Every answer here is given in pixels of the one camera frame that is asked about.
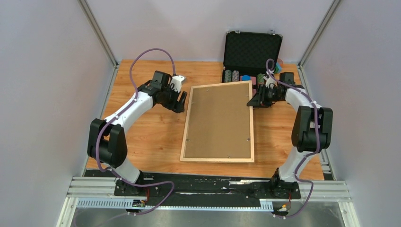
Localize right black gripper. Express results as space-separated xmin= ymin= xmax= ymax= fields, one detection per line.
xmin=247 ymin=84 xmax=282 ymax=108

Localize black poker chip case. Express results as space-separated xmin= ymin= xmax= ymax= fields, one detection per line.
xmin=221 ymin=31 xmax=283 ymax=93

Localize colourful objects behind case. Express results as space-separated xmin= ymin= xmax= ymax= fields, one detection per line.
xmin=274 ymin=58 xmax=283 ymax=74

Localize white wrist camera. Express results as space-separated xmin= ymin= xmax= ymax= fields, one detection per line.
xmin=170 ymin=75 xmax=186 ymax=93
xmin=263 ymin=75 xmax=276 ymax=89

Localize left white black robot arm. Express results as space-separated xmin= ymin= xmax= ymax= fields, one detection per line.
xmin=87 ymin=71 xmax=187 ymax=195

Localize grey slotted cable duct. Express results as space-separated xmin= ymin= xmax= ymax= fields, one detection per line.
xmin=76 ymin=198 xmax=274 ymax=211

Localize grey purple chip stack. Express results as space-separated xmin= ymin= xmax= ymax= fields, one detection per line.
xmin=223 ymin=70 xmax=240 ymax=83

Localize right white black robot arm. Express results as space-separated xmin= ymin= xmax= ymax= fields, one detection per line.
xmin=247 ymin=70 xmax=333 ymax=198

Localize aluminium front rail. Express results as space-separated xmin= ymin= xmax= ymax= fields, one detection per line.
xmin=67 ymin=175 xmax=351 ymax=202

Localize red playing card deck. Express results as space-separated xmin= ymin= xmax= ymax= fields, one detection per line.
xmin=240 ymin=75 xmax=257 ymax=90

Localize blue dealer button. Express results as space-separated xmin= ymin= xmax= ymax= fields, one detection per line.
xmin=241 ymin=75 xmax=252 ymax=81

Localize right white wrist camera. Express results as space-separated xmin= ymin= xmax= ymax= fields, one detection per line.
xmin=263 ymin=75 xmax=276 ymax=89

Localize green chip stack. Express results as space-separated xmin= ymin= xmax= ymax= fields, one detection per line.
xmin=257 ymin=73 xmax=266 ymax=88

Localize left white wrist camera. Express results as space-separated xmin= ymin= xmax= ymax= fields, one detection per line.
xmin=170 ymin=75 xmax=186 ymax=93

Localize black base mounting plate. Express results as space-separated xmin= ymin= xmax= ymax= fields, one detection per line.
xmin=114 ymin=172 xmax=301 ymax=208

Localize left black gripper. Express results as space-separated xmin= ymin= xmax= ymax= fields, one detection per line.
xmin=160 ymin=85 xmax=187 ymax=114

